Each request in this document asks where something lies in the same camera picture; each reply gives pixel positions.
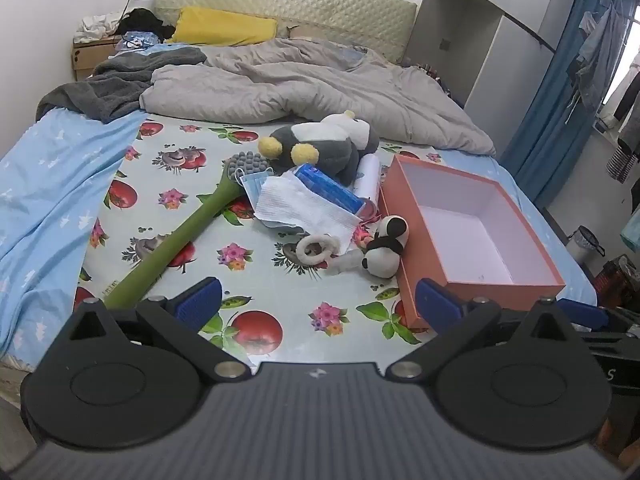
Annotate green massage hammer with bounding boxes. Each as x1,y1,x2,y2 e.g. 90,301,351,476
103,152,269,310

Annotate pink bird toy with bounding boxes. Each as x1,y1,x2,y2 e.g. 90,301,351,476
352,226,373,252

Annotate blue tissue pack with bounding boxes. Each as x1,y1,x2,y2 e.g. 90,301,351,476
294,164,364,214

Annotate white spray can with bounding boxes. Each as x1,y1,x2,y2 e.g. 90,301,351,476
352,154,382,205

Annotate yellow pillow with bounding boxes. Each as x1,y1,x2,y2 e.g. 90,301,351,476
169,6,278,47

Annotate small panda plush toy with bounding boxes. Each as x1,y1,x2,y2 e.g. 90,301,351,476
361,216,409,280

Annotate dark grey blanket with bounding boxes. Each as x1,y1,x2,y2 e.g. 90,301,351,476
36,47,206,124

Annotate grey quilt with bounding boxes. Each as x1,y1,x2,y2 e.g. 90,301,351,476
140,39,495,156

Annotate floral plastic mat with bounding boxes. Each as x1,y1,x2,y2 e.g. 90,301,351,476
76,116,432,367

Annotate blue face mask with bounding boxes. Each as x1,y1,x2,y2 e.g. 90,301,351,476
233,167,302,233

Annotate orange cardboard box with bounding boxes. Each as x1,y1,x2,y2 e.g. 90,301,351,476
378,155,565,330

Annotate hanging clothes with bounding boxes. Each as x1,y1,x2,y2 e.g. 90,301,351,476
564,0,640,183

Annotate blue curtain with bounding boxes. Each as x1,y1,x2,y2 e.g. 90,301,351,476
499,0,626,212

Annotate black clothes pile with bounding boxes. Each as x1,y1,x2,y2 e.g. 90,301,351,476
115,8,176,42

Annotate white trash bin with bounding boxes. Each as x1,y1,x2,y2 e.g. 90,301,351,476
566,226,606,264

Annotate grey penguin plush toy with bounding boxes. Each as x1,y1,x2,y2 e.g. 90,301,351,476
257,110,380,186

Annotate grey wardrobe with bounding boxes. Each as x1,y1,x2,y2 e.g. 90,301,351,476
401,0,584,124

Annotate white paper towel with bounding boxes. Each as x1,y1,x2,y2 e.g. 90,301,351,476
254,172,359,255

